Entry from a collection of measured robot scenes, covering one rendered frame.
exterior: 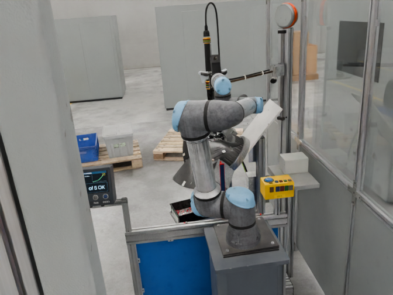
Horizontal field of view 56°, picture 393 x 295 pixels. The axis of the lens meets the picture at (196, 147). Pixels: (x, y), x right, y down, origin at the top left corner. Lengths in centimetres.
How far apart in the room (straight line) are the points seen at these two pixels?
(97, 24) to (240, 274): 812
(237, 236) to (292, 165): 111
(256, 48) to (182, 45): 150
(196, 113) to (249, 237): 58
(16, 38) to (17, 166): 10
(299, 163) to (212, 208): 117
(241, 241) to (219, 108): 58
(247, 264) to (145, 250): 78
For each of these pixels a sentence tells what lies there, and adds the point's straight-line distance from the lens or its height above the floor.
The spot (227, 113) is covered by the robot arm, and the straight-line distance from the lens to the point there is 131.
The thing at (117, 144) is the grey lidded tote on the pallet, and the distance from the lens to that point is 506.
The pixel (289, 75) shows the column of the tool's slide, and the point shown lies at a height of 149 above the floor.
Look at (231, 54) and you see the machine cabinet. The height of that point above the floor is 105.
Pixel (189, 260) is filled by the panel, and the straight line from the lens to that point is 222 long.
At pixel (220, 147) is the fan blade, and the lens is 210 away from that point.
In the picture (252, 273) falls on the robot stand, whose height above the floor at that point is 95.
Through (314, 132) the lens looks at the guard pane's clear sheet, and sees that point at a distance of 263.
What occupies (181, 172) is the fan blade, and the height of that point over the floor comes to 101.
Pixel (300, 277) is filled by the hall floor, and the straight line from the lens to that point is 309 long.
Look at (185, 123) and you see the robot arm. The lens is 133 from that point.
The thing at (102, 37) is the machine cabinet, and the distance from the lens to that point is 922.
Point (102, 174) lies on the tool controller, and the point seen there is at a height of 123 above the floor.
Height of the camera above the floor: 196
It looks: 21 degrees down
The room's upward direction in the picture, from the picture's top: 4 degrees counter-clockwise
